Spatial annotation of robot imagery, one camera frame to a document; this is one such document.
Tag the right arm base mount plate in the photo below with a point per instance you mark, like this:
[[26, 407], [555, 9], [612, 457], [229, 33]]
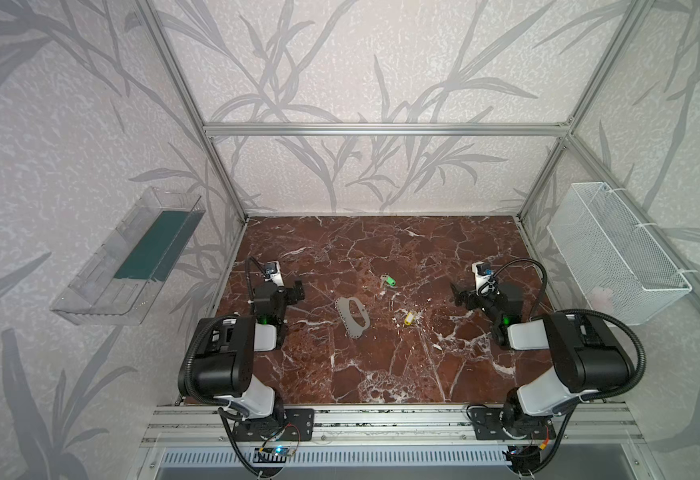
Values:
[[501, 424]]

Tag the key with green tag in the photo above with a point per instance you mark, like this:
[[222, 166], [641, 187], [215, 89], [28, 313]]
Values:
[[389, 281]]

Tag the small circuit board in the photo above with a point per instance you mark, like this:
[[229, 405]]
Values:
[[276, 454], [526, 460]]

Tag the aluminium frame horizontal bar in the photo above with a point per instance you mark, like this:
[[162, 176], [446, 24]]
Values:
[[385, 129]]

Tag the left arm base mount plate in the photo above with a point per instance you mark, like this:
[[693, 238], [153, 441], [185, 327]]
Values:
[[293, 424]]

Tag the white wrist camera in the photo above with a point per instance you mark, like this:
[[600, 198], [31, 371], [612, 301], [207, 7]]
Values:
[[484, 277], [273, 273]]

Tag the aluminium frame corner post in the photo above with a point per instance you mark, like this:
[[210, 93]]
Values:
[[634, 16], [159, 38]]

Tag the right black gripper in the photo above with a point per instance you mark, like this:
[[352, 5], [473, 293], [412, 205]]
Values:
[[470, 294]]

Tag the clear plastic wall tray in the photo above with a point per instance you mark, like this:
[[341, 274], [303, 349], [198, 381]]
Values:
[[119, 284]]

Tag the small circuit board left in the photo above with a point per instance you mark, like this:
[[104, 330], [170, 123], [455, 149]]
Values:
[[276, 454]]

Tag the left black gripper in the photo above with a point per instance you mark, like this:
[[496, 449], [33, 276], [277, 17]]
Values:
[[290, 292]]

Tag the white wire mesh basket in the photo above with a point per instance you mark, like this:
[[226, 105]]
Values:
[[615, 260]]

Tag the aluminium frame corner post right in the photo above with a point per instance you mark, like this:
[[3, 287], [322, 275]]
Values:
[[634, 16]]

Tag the small circuit board right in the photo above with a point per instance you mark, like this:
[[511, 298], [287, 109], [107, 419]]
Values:
[[526, 460]]

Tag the aluminium mounting rail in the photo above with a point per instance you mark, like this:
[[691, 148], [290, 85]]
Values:
[[396, 424]]

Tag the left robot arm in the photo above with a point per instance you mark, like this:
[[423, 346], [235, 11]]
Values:
[[218, 365]]

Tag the grey metal carabiner plate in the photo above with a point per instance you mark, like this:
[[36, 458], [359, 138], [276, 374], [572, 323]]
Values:
[[354, 316]]

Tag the aluminium frame corner post left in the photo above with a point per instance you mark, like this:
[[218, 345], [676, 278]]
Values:
[[159, 38]]

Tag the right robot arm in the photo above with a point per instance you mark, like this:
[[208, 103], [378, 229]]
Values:
[[594, 356]]

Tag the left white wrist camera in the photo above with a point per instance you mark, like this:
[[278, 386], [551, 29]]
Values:
[[273, 273]]

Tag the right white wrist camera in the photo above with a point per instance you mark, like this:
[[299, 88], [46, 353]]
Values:
[[484, 277]]

